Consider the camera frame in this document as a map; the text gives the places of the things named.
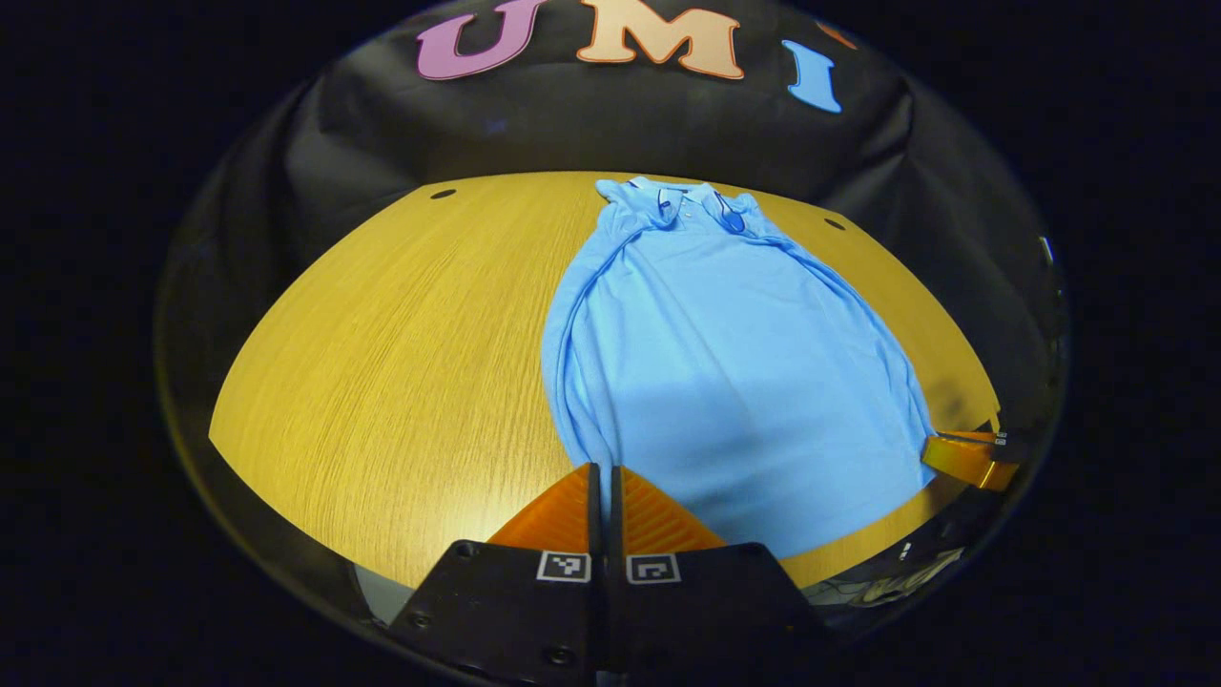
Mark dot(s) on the light blue T-shirt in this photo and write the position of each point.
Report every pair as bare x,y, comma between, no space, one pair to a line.
725,363

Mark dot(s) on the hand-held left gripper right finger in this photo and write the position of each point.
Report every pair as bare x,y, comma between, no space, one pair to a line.
696,611

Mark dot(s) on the black backdrop cloth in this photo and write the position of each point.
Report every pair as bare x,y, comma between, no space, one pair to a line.
572,124

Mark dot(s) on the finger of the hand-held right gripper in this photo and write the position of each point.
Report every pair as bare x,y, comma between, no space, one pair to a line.
983,437
963,463

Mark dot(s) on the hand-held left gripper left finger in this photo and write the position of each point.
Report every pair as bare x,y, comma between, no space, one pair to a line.
506,611

